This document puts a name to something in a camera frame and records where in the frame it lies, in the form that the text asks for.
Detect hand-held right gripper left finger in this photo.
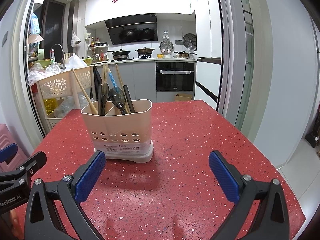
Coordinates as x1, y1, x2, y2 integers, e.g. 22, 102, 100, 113
24, 150, 107, 240

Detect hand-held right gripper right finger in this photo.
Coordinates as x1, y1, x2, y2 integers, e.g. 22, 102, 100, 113
209, 150, 290, 240

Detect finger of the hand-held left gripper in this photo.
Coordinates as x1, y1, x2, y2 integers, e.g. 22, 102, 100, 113
0, 152, 47, 178
0, 143, 18, 163

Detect beige plastic utensil holder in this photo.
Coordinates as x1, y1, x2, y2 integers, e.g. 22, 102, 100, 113
80, 99, 154, 162

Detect grey spoon with dark handle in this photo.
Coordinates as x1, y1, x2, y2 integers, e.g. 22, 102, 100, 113
123, 85, 136, 114
109, 87, 128, 115
101, 82, 110, 115
97, 84, 103, 116

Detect blue patterned chopstick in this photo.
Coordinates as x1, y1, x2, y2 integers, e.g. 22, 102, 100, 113
107, 67, 118, 89

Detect pink plastic stool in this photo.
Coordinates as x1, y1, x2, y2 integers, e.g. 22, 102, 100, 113
0, 123, 15, 170

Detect yellow oil bottle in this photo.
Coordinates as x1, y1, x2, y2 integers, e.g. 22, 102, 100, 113
43, 97, 58, 115

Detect clear plastic wrap bundle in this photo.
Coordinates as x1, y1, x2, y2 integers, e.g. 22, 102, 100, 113
54, 94, 94, 119

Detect beige plastic trolley cart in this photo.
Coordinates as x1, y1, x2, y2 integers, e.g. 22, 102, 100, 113
36, 65, 97, 128

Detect crumpled clear plastic bags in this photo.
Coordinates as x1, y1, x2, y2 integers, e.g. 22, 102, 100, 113
27, 62, 63, 85

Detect cardboard box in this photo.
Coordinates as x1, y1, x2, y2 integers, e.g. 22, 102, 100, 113
174, 93, 194, 102

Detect green basin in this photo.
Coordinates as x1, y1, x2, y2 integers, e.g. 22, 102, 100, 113
32, 59, 53, 68

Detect black box on floor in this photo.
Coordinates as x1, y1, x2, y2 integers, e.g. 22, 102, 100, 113
304, 132, 320, 148

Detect black built-in oven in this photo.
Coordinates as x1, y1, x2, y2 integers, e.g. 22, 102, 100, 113
155, 61, 195, 92

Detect white plastic bag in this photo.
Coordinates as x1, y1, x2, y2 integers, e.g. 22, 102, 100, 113
65, 53, 88, 69

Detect black kitchen faucet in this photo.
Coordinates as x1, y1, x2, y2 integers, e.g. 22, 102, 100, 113
51, 44, 65, 60

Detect black wok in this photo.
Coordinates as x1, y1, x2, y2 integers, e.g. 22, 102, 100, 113
107, 49, 131, 60

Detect condiment rack with bottles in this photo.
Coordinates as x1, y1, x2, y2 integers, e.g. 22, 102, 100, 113
88, 37, 110, 63

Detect blue hanging package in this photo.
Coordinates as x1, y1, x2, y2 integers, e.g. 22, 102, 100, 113
29, 15, 42, 34

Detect hanging plastic bag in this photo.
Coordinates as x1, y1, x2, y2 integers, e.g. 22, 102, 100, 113
70, 32, 82, 47

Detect lidded cooking pot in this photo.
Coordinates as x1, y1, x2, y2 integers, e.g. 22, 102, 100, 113
135, 47, 155, 55

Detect round metal strainer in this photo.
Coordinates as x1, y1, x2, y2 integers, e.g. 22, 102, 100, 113
160, 39, 174, 53

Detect black range hood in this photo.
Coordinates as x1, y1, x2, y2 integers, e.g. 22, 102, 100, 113
104, 14, 158, 46

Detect white refrigerator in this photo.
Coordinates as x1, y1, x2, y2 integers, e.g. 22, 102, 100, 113
190, 0, 223, 105

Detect white towel on oven handle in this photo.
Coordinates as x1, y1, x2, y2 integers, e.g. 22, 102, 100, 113
159, 70, 192, 75

